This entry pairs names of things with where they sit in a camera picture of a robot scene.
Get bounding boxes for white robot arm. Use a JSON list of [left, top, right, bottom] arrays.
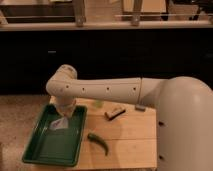
[[46, 65, 213, 171]]

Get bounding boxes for green plastic tray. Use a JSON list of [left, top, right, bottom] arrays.
[[22, 104, 87, 167]]

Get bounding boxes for green chili pepper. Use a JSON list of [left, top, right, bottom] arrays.
[[87, 133, 109, 155]]

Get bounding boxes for wooden block brush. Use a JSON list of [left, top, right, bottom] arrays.
[[104, 106, 126, 121]]

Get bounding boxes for small grey block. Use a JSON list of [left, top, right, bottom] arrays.
[[135, 104, 146, 112]]

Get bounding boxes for wooden table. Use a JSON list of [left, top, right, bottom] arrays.
[[31, 99, 157, 171]]

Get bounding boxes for dark cabinet counter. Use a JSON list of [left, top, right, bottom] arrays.
[[0, 21, 213, 95]]

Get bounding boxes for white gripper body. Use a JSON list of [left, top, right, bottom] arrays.
[[56, 102, 76, 117]]

